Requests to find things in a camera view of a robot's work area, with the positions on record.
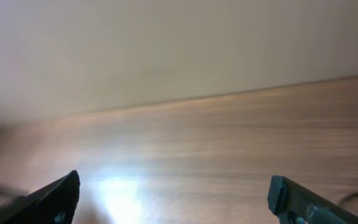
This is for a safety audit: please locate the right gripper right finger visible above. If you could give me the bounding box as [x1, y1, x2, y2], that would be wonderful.
[267, 175, 358, 224]

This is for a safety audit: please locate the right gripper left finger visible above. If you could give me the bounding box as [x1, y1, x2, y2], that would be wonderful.
[0, 170, 80, 224]

